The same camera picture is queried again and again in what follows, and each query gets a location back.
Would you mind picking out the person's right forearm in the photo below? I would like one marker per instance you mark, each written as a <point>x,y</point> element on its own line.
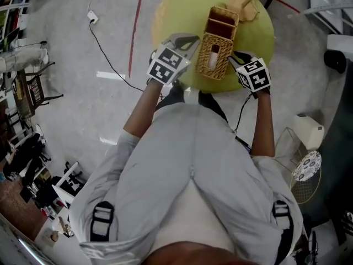
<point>263,126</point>

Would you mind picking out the white power adapter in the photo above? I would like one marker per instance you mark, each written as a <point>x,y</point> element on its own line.
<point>93,17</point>

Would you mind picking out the white tissue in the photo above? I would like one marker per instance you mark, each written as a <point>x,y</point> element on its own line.
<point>212,61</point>

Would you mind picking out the person's grey shirt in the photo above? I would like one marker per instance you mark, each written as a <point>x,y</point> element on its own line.
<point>171,159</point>

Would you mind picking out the grey cloth bundle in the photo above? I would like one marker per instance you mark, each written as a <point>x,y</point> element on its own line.
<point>24,58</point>

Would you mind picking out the white folding rack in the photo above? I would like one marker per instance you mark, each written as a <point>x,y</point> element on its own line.
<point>66,182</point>

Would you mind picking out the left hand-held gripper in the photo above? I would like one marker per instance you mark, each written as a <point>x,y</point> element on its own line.
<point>165,65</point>

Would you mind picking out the black metal chair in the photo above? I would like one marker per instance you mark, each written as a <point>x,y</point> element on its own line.
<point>34,91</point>

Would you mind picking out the person's dark trousers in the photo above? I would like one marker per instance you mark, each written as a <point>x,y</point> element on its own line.
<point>213,103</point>

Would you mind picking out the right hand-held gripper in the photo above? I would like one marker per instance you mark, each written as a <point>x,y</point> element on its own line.
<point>255,74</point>

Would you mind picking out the round green table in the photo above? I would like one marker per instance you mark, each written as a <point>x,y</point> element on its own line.
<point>182,12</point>

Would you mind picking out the tan wooden stand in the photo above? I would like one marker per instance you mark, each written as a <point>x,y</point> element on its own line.
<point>244,8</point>

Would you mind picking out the white plastic bin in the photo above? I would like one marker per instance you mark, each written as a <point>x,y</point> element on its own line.
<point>309,131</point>

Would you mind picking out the person's left forearm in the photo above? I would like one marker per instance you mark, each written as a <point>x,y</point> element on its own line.
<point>143,109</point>

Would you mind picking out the black round stool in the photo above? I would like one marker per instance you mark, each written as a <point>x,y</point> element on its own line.
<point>334,61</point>

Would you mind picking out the wicker box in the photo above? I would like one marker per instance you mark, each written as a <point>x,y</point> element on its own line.
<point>216,40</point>

